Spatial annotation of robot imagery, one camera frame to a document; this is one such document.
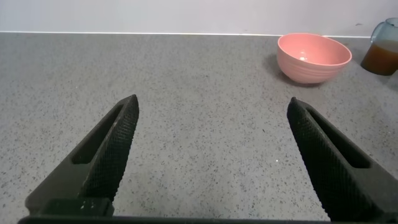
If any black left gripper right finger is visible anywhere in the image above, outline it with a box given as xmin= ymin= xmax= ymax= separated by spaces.
xmin=286 ymin=96 xmax=398 ymax=223

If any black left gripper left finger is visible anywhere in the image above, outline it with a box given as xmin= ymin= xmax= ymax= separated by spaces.
xmin=25 ymin=94 xmax=140 ymax=217

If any brown liquid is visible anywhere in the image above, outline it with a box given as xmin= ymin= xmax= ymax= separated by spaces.
xmin=360 ymin=40 xmax=398 ymax=77

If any translucent blue ribbed cup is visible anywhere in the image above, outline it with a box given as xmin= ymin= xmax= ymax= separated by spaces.
xmin=360 ymin=17 xmax=398 ymax=77

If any pink ribbed bowl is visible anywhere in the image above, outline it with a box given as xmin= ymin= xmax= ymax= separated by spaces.
xmin=277 ymin=32 xmax=353 ymax=85

